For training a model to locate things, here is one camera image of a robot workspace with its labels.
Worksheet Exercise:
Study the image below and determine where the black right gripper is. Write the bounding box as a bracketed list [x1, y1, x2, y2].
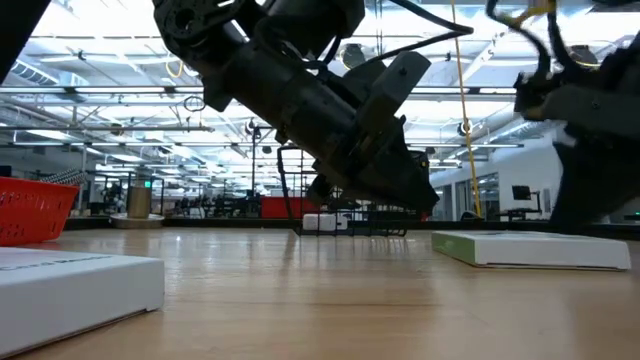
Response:
[514, 34, 640, 232]

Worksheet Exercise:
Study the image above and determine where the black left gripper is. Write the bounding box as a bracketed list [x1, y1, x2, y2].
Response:
[202, 42, 440, 212]

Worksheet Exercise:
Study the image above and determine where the white box green edge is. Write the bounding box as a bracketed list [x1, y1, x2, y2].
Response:
[431, 229, 632, 272]
[0, 248, 165, 359]

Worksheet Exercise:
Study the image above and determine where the red background bin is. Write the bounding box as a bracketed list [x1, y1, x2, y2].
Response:
[259, 196, 321, 220]

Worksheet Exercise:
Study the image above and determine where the long ceiling light strip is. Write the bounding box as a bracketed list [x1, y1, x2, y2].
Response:
[0, 85, 519, 96]

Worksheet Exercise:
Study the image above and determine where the red plastic basket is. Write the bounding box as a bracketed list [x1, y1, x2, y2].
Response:
[0, 177, 81, 248]

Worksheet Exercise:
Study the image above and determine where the black wire basket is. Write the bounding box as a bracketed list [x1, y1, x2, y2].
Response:
[276, 144, 431, 238]

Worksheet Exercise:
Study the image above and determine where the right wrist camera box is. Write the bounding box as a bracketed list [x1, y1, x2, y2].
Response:
[539, 87, 640, 126]

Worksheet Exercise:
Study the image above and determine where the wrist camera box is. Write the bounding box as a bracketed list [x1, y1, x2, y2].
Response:
[344, 50, 432, 134]
[539, 87, 640, 126]

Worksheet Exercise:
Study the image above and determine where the silver air duct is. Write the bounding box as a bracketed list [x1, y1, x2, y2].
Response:
[9, 59, 59, 87]
[492, 119, 551, 145]

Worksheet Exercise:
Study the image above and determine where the black background station frame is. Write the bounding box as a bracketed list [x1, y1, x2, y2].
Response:
[251, 124, 333, 201]

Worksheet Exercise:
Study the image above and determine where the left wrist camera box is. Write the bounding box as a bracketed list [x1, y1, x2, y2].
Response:
[344, 50, 432, 134]

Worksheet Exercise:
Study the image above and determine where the black ceiling cord reel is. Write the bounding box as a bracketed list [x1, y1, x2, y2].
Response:
[569, 44, 599, 69]
[340, 43, 368, 72]

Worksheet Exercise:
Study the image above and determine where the yellow power cable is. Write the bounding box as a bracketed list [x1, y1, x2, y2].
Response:
[449, 0, 482, 218]

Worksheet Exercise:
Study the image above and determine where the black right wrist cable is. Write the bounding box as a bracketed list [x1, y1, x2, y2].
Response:
[487, 0, 569, 81]

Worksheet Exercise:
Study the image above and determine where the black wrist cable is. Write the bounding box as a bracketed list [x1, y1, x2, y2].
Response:
[319, 0, 475, 69]
[487, 0, 569, 81]

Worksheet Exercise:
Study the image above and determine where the black aluminium rig frame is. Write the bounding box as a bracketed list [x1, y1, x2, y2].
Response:
[64, 215, 640, 242]

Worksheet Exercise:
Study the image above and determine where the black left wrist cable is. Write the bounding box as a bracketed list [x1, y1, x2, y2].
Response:
[319, 0, 475, 69]

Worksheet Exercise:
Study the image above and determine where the black cable loop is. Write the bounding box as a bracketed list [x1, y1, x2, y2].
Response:
[182, 95, 207, 114]

